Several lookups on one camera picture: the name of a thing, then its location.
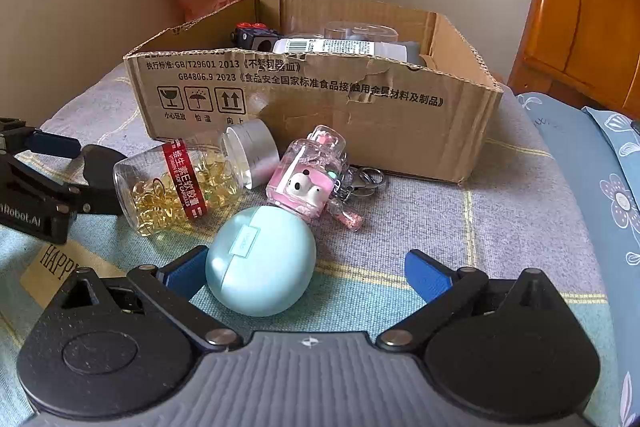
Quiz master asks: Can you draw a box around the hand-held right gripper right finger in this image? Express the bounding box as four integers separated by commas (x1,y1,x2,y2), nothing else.
375,249,573,354

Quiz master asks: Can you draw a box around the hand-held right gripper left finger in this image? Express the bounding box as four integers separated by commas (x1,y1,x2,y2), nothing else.
49,246,241,354

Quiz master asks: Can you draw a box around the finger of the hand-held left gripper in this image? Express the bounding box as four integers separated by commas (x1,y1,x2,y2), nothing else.
74,144,129,217
26,130,84,159

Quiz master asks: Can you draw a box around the clear capsule bottle red label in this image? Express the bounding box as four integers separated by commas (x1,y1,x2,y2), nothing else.
112,117,280,239

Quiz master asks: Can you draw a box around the light teal oval case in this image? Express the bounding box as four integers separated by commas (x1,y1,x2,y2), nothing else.
204,205,318,317

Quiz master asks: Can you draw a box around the brown cardboard box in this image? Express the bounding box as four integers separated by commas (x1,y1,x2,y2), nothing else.
123,0,505,184

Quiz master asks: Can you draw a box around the white box green label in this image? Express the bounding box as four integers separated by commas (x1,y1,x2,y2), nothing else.
272,37,409,63

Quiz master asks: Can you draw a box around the clear square plastic container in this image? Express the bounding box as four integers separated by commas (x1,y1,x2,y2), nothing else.
322,20,399,44

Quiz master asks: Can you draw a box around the clear plastic cup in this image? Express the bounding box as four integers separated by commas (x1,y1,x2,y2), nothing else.
284,0,335,40

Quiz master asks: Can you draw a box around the blue floral bed sheet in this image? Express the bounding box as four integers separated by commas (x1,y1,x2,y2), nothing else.
514,91,640,427

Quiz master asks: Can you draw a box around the blue floral pillow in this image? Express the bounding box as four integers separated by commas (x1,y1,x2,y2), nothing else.
582,106,640,269

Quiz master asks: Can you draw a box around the wooden bed headboard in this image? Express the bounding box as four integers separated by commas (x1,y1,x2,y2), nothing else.
507,0,640,124

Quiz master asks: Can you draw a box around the pink bear keychain bottle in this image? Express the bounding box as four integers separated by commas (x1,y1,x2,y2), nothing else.
264,125,385,233

